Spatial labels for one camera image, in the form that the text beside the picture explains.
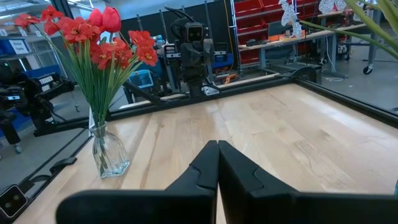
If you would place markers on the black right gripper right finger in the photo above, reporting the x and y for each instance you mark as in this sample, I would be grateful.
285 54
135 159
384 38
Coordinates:
264 205

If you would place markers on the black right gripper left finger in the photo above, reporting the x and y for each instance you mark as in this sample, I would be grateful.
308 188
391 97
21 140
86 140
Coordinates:
174 205

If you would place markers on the red blossom flower spray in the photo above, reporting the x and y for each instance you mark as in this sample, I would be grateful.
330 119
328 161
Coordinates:
146 54
74 29

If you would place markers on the red artificial tulip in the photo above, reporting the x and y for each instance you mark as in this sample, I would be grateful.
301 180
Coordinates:
111 19
95 18

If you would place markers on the black background robot arm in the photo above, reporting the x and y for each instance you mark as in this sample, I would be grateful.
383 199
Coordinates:
31 93

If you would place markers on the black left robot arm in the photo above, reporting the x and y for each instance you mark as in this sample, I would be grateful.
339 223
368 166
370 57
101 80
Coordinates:
196 88

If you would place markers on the clear ribbed glass vase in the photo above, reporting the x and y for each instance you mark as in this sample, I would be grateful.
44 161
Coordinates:
109 155

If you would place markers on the blue plastic crate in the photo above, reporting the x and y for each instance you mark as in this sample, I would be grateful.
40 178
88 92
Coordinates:
141 79

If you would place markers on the red storage bin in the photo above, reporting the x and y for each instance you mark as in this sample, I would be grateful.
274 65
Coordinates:
252 25
248 7

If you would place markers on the grey workbench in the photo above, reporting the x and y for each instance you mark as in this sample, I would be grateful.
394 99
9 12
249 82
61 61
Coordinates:
311 35

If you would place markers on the white label sign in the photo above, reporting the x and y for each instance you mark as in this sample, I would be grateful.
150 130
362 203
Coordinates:
19 46

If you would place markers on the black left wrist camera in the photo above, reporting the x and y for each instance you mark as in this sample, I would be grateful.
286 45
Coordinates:
195 32

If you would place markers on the black table-level camera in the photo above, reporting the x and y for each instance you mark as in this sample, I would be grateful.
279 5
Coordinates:
12 200

